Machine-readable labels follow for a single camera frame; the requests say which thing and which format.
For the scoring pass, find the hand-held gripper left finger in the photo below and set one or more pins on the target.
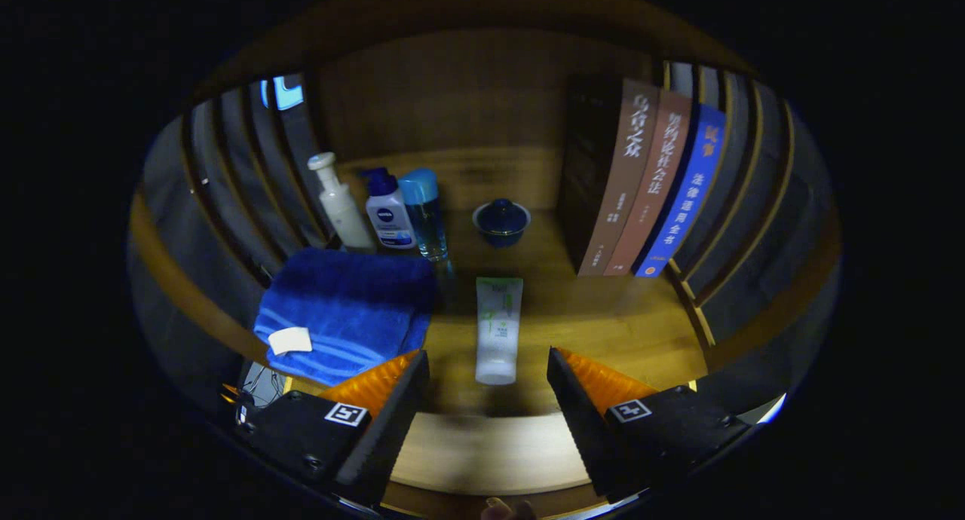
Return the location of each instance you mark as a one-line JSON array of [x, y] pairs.
[[384, 429]]

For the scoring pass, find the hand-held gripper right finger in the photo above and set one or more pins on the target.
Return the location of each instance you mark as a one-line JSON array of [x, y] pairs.
[[584, 429]]

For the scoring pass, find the wooden drawer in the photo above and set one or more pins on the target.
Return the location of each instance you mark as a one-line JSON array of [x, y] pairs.
[[445, 503]]

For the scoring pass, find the white cosmetic tube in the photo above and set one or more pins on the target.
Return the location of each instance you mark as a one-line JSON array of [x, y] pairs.
[[498, 339]]

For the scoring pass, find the wooden countertop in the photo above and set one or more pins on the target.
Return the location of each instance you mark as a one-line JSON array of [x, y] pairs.
[[603, 316]]

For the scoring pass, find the wooden cabinet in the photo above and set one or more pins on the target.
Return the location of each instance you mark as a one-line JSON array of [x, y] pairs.
[[467, 90]]

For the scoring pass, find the blue folded towel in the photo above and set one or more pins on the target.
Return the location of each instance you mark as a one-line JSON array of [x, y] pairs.
[[347, 309]]

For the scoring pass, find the white bottle with blue cap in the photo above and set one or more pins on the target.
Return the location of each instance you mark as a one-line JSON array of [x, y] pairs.
[[388, 218]]

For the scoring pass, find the teal transparent bottle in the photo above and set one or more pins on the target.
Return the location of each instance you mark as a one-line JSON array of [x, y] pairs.
[[426, 218]]

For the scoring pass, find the cream pump bottle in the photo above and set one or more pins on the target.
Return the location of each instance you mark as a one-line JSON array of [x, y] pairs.
[[343, 215]]

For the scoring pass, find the blue lidded teacup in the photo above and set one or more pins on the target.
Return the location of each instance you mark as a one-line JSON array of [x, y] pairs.
[[501, 222]]

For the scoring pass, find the reddish brown book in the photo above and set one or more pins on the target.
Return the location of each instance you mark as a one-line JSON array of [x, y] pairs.
[[654, 196]]

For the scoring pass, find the dark brown book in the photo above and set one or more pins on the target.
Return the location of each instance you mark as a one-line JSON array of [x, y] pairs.
[[622, 188]]

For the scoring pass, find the blue book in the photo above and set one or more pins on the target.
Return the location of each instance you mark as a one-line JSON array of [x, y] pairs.
[[686, 203]]

